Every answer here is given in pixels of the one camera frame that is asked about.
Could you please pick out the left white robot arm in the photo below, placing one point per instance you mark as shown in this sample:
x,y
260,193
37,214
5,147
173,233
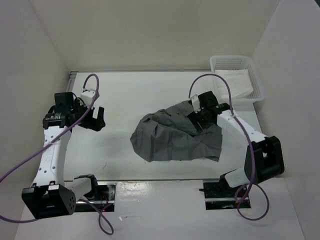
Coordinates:
x,y
48,196

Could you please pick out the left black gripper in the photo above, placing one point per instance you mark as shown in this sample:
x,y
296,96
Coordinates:
x,y
93,123

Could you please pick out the grey pleated skirt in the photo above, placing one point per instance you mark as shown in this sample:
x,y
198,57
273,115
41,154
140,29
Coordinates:
x,y
169,135

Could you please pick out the white plastic basket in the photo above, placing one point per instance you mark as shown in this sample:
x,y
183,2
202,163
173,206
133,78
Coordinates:
x,y
236,62

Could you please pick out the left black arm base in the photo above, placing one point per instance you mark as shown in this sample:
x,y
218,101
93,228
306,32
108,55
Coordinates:
x,y
103,199

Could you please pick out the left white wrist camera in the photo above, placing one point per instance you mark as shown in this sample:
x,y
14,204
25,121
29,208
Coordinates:
x,y
89,96

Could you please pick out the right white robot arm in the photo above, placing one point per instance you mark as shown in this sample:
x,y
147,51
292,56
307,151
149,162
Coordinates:
x,y
264,157

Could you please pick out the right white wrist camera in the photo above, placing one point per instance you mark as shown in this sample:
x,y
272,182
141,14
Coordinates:
x,y
195,102

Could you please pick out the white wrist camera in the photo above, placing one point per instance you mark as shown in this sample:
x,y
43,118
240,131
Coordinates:
x,y
195,102
89,96

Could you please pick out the aluminium table edge rail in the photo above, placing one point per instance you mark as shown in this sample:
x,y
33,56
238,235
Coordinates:
x,y
51,167

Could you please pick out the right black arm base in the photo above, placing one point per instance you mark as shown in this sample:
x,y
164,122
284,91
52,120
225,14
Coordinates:
x,y
218,196

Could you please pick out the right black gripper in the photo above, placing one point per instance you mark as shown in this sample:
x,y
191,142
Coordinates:
x,y
195,117

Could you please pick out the white folded cloth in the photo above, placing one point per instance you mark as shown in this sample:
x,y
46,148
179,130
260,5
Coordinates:
x,y
238,82

